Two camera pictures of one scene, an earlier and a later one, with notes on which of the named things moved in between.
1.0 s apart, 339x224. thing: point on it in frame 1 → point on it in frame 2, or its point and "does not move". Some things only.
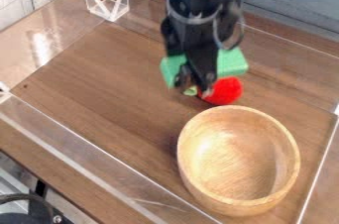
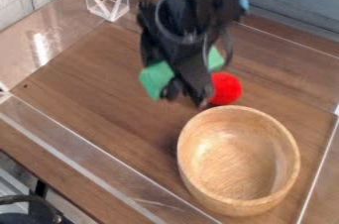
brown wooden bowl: (239, 160) does not move
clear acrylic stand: (107, 9) does not move
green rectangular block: (231, 63) → (156, 75)
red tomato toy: (224, 92) does not move
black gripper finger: (184, 76) → (174, 89)
